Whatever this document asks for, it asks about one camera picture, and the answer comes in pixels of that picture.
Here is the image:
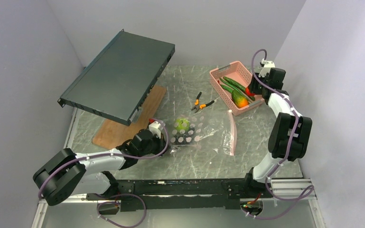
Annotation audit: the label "small orange fake fruit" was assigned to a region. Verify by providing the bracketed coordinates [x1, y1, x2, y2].
[245, 86, 255, 97]

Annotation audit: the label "green orange fake mango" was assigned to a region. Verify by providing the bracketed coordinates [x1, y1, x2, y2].
[231, 91, 249, 108]

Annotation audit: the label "green fake chili pepper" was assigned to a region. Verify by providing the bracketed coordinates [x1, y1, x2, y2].
[220, 85, 234, 94]

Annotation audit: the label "clear zip top bag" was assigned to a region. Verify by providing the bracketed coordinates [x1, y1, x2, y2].
[167, 110, 237, 156]

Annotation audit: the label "black fake grape bunch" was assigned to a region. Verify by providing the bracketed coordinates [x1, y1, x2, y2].
[170, 127, 196, 145]

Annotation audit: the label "green fake cucumber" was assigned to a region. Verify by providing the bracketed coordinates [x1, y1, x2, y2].
[223, 76, 247, 95]

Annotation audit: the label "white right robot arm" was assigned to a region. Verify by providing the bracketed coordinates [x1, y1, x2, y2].
[243, 67, 312, 197]

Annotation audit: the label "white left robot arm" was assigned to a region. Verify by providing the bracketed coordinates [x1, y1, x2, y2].
[32, 128, 169, 206]

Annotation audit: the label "pink plastic basket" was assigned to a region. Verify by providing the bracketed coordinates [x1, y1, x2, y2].
[210, 61, 264, 116]

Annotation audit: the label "orange black pliers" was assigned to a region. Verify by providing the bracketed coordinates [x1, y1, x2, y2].
[191, 91, 216, 113]

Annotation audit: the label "dark rack server chassis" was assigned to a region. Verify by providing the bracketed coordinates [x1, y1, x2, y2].
[58, 30, 175, 126]

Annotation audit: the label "wooden base board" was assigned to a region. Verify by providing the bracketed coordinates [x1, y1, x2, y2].
[92, 85, 167, 150]

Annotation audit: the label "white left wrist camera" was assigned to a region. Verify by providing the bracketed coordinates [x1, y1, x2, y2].
[148, 118, 164, 138]

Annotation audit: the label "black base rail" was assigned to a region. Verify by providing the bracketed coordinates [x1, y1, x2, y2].
[86, 177, 265, 212]

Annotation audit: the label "purple cable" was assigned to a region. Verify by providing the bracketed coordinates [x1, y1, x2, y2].
[38, 118, 170, 200]

